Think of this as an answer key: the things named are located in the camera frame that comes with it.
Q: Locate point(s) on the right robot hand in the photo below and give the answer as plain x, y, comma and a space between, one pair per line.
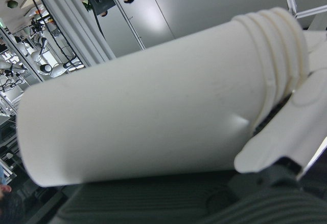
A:
293, 132

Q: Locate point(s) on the white threaded plastic bottle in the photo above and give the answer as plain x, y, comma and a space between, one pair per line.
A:
140, 111

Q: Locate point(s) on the grey metal cabinet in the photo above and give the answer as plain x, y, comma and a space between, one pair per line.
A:
158, 11

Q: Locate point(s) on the aluminium profile post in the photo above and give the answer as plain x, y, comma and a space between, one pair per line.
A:
71, 17

